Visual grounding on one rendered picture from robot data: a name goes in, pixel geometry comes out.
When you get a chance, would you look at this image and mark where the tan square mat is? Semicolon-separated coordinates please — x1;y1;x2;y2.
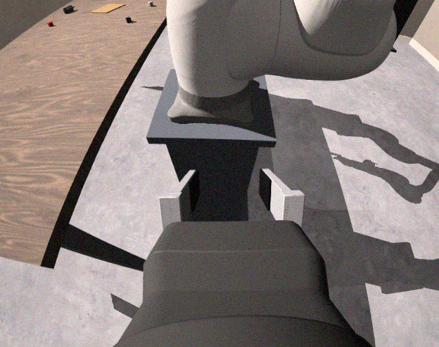
91;4;125;13

